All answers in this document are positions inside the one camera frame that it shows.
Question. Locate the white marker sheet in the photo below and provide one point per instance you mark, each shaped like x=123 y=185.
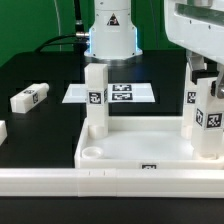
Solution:
x=117 y=93

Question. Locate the white front fence bar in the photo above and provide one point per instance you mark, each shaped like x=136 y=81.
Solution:
x=112 y=183

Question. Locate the white left fence block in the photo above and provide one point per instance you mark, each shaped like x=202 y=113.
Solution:
x=3 y=131

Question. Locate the white desk top tray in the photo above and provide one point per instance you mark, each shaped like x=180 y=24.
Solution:
x=141 y=143

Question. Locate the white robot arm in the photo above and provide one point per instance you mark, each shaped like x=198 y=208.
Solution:
x=113 y=37

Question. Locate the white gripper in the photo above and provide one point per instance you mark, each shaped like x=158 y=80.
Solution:
x=198 y=26

